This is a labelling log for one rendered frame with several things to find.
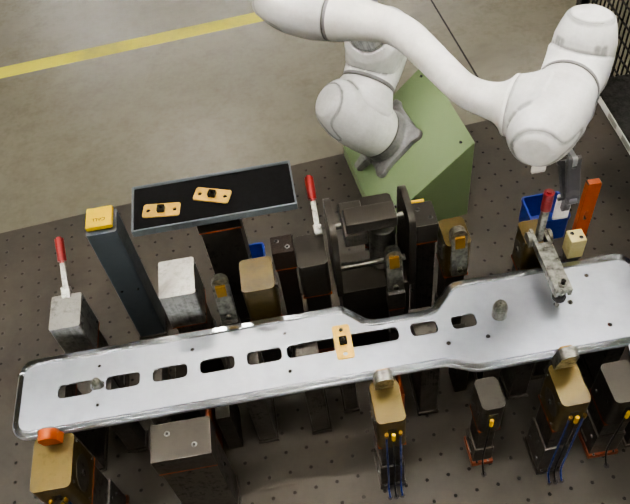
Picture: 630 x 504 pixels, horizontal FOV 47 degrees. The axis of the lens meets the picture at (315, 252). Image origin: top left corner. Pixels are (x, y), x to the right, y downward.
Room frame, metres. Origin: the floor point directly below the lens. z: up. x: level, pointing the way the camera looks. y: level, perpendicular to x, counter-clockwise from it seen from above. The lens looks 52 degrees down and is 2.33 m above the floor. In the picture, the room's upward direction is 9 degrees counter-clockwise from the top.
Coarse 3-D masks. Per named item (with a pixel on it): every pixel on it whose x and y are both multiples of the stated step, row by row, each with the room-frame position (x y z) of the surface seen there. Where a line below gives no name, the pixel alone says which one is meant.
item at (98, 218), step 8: (96, 208) 1.15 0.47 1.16; (104, 208) 1.15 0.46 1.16; (112, 208) 1.15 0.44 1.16; (88, 216) 1.13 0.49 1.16; (96, 216) 1.13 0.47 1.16; (104, 216) 1.12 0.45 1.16; (112, 216) 1.12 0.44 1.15; (88, 224) 1.11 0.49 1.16; (96, 224) 1.10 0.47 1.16; (104, 224) 1.10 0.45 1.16; (112, 224) 1.10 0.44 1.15
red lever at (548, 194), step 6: (546, 192) 0.95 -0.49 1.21; (552, 192) 0.95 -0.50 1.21; (546, 198) 0.95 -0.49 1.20; (552, 198) 0.94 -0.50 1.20; (546, 204) 0.94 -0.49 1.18; (546, 210) 0.94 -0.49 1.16; (540, 216) 0.95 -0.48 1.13; (546, 216) 0.95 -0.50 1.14; (540, 222) 0.95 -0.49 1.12; (546, 222) 0.95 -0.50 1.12; (540, 228) 0.95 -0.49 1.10; (540, 234) 0.95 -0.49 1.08; (540, 240) 0.95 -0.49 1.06
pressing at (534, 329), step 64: (256, 320) 0.89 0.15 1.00; (320, 320) 0.87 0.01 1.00; (384, 320) 0.84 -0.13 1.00; (448, 320) 0.82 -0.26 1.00; (512, 320) 0.79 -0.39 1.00; (576, 320) 0.77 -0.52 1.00; (64, 384) 0.80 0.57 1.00; (192, 384) 0.76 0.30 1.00; (256, 384) 0.73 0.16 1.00; (320, 384) 0.71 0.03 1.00
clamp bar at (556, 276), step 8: (536, 240) 0.94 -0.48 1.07; (544, 240) 0.95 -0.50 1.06; (536, 248) 0.92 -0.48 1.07; (544, 248) 0.91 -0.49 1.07; (552, 248) 0.91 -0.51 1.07; (544, 256) 0.89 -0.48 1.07; (552, 256) 0.89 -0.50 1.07; (544, 264) 0.87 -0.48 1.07; (552, 264) 0.87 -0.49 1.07; (560, 264) 0.87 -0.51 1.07; (544, 272) 0.86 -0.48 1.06; (552, 272) 0.85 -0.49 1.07; (560, 272) 0.85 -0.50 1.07; (552, 280) 0.83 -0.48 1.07; (560, 280) 0.82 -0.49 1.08; (568, 280) 0.82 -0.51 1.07; (552, 288) 0.82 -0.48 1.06; (560, 288) 0.81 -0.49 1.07; (568, 288) 0.80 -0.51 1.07; (552, 296) 0.82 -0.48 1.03; (560, 296) 0.81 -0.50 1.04
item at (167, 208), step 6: (150, 204) 1.13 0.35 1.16; (156, 204) 1.13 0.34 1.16; (162, 204) 1.12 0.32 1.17; (168, 204) 1.13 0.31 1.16; (174, 204) 1.12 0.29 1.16; (180, 204) 1.12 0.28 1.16; (144, 210) 1.12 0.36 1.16; (150, 210) 1.12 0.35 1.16; (156, 210) 1.11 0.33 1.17; (162, 210) 1.10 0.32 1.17; (168, 210) 1.11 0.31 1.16; (174, 210) 1.11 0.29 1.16; (144, 216) 1.10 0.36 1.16; (150, 216) 1.10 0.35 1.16; (156, 216) 1.10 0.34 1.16; (162, 216) 1.09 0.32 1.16
